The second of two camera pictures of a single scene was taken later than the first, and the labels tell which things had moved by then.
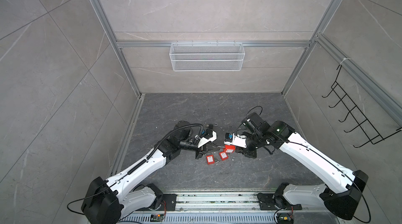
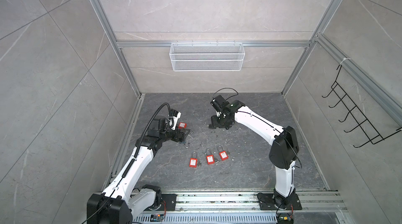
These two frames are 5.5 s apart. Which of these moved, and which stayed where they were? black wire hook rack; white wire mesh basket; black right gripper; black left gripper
Moved: black left gripper; black right gripper
Stayed: white wire mesh basket; black wire hook rack
